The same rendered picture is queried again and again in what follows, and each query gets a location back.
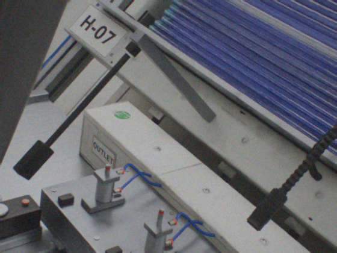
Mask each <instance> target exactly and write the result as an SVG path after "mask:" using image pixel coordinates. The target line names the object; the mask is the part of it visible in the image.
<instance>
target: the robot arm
mask: <svg viewBox="0 0 337 253"><path fill-rule="evenodd" d="M67 2H68V0H0V167H1V164H2V162H3V160H4V158H5V155H6V152H7V149H8V147H9V145H10V143H11V140H12V138H13V136H14V134H15V132H16V128H17V126H18V123H19V121H20V118H21V117H22V115H23V111H24V109H25V106H26V104H27V102H28V100H29V97H30V94H31V92H32V89H33V87H34V85H35V83H36V81H37V80H36V79H37V77H38V75H39V73H40V71H41V68H42V64H43V62H44V60H45V58H46V56H47V53H48V50H49V47H50V46H51V43H52V39H53V38H54V35H55V33H56V31H57V27H58V24H59V23H60V20H61V18H62V15H63V12H64V9H65V7H66V5H67Z"/></svg>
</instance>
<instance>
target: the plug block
mask: <svg viewBox="0 0 337 253"><path fill-rule="evenodd" d="M53 153H54V151H53V150H52V149H51V148H49V147H48V146H46V145H45V143H43V142H42V141H41V140H39V139H38V141H36V142H35V144H34V145H32V147H31V148H30V149H29V151H27V152H26V153H25V155H24V156H23V157H22V158H21V159H20V160H19V161H18V162H17V163H16V164H15V165H14V167H13V170H14V171H15V172H16V173H17V174H18V175H21V176H22V177H23V178H25V179H26V180H28V181H29V180H30V179H31V178H32V177H33V176H34V175H35V174H36V173H37V171H38V170H39V169H40V168H41V167H42V166H43V165H44V164H45V162H47V161H48V159H49V158H50V157H51V156H53Z"/></svg>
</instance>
